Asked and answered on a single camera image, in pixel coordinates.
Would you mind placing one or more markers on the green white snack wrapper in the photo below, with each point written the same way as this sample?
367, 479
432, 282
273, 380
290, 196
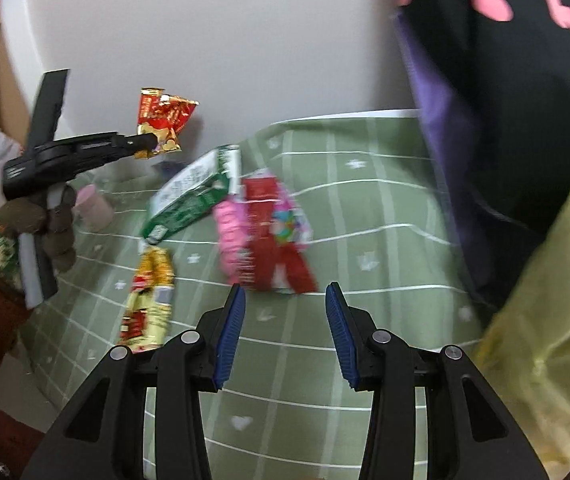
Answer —
190, 195

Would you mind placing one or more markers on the black pink printed pillow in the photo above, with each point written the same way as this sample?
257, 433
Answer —
505, 110

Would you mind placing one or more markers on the yellow plastic bag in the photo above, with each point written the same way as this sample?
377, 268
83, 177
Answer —
540, 335

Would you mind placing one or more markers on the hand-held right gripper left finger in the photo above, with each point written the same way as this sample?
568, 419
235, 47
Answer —
230, 340

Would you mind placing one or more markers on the person's left hand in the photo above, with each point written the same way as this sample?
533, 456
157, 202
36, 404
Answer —
62, 230

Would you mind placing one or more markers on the green checked tablecloth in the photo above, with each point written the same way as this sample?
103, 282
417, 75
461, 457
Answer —
365, 220

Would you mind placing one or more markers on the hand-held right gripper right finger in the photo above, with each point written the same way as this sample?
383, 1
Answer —
340, 340

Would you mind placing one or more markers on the yellow red snack wrapper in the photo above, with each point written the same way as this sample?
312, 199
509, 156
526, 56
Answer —
147, 300

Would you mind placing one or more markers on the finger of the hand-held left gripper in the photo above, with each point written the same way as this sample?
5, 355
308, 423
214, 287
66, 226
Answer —
130, 144

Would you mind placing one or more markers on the pink candy strip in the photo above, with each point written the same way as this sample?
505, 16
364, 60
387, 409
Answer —
230, 232

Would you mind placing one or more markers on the small pink cup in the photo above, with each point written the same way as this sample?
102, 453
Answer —
94, 207

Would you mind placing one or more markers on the dark red cloth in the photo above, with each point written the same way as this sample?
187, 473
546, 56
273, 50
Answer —
10, 440

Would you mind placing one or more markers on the red gold snack wrapper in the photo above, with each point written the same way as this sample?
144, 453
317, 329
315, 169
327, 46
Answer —
165, 110

